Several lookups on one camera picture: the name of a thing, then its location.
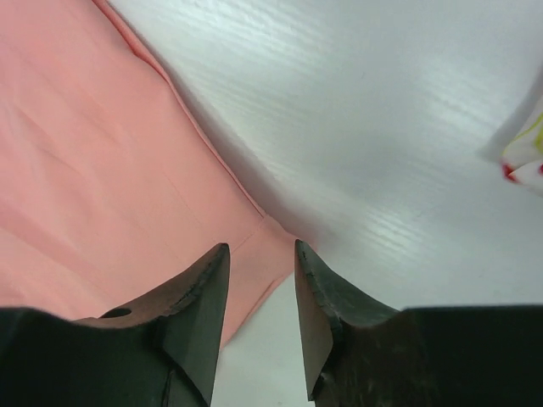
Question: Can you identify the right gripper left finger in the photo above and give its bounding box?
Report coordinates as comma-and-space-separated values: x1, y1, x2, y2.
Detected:
1, 243, 230, 406

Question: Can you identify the pink skirt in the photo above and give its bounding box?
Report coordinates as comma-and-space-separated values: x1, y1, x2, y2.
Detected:
1, 1, 294, 340

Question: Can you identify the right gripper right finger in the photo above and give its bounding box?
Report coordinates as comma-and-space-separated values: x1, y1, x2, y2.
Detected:
294, 241, 542, 406

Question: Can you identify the red poppy print skirt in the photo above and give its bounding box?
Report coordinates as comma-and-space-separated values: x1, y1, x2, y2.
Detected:
501, 98, 542, 196

